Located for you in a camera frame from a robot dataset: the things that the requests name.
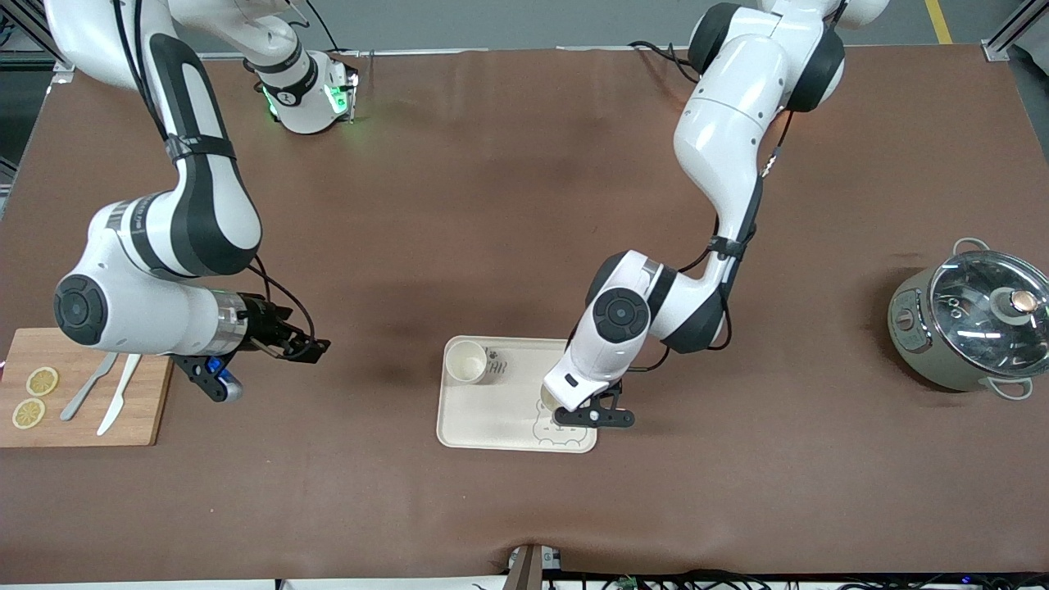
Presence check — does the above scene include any grey-green cooking pot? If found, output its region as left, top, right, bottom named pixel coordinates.
left=888, top=238, right=1035, bottom=401

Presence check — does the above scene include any bamboo cutting board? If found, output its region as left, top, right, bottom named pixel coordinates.
left=0, top=328, right=175, bottom=448

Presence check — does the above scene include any cream tray with bear print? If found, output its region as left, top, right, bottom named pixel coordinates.
left=436, top=335, right=598, bottom=454

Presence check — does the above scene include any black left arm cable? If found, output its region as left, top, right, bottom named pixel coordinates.
left=623, top=107, right=796, bottom=374

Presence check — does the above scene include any aluminium frame profile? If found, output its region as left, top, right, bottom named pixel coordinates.
left=0, top=0, right=79, bottom=87
left=981, top=0, right=1049, bottom=62

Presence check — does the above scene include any grey plastic knife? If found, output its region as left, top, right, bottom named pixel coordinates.
left=60, top=352, right=120, bottom=422

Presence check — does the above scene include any black base power cable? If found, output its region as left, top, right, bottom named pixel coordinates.
left=287, top=0, right=341, bottom=54
left=627, top=39, right=706, bottom=87

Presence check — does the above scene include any white plastic knife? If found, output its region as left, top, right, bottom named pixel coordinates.
left=97, top=354, right=143, bottom=437

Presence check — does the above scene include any glass pot lid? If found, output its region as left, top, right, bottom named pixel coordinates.
left=929, top=250, right=1049, bottom=379

